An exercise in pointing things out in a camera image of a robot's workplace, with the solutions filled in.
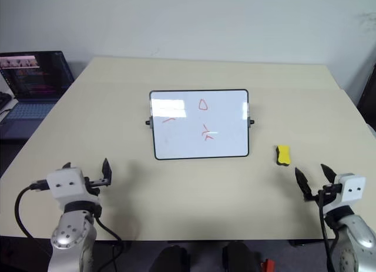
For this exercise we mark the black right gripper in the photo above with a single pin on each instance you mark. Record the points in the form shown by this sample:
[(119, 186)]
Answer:
[(330, 191)]

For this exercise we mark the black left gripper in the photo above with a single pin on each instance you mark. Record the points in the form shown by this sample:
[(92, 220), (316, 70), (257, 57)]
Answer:
[(93, 186)]

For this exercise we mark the yellow and black eraser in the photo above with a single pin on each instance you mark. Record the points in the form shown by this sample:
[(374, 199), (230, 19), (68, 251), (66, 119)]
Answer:
[(283, 154)]

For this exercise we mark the small black-framed whiteboard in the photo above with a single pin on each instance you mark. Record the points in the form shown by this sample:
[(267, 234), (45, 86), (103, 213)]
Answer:
[(191, 137)]

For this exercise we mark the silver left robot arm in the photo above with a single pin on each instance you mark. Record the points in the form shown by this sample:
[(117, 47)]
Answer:
[(70, 236)]

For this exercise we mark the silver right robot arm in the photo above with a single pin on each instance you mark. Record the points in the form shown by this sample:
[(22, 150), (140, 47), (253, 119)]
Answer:
[(357, 239)]

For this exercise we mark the open blue laptop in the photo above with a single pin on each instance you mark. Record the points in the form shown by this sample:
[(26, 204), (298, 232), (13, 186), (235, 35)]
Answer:
[(29, 107)]

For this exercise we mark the small red object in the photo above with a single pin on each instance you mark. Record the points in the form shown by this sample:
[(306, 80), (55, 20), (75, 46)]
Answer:
[(268, 266)]

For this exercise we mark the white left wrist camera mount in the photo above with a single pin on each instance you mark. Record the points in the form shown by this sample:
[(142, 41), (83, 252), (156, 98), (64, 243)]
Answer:
[(64, 185)]

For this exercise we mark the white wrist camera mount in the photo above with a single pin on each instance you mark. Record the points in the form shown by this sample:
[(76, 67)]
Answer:
[(64, 185), (351, 189)]

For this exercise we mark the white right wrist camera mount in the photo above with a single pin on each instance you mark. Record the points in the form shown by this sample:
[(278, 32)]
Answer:
[(351, 189)]

